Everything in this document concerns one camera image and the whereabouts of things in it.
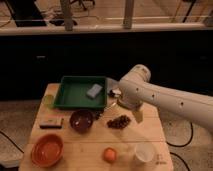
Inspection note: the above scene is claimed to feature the dark red grape bunch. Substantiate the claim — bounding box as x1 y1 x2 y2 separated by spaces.
107 115 131 129

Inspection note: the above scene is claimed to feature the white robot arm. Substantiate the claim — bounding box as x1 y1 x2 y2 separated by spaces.
118 64 213 133

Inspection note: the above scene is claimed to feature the dark red bowl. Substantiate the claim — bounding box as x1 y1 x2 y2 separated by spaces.
69 110 93 134

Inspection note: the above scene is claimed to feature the orange bowl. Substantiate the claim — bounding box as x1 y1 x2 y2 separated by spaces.
30 134 63 168

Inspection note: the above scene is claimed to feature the marker pen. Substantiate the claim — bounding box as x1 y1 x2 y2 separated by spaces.
109 89 121 98

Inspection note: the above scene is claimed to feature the small spoon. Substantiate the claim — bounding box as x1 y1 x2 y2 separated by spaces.
94 102 116 120

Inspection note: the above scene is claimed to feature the white cup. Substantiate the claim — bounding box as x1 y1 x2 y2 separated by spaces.
134 142 155 164

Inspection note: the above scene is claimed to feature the orange fruit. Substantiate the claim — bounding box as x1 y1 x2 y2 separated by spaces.
102 148 117 163

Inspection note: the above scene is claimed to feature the grey sponge block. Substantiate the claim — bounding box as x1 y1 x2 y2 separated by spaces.
86 84 102 99

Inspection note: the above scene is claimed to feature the green plastic tray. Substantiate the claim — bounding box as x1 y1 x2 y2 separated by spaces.
54 76 107 110

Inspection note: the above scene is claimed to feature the yellow-green small cup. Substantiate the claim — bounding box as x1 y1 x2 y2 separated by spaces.
42 94 54 108

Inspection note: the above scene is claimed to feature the black and wood block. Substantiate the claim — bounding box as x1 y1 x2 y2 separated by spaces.
39 118 63 129

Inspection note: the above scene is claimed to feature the black floor cable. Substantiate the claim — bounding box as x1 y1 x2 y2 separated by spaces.
165 121 194 148

